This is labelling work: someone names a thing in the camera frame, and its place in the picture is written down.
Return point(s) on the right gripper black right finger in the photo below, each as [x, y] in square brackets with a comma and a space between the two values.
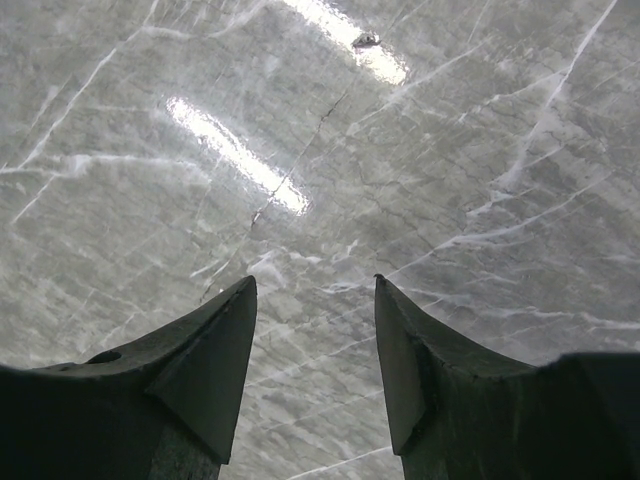
[458, 410]

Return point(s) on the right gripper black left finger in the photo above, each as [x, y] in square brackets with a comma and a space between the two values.
[164, 406]

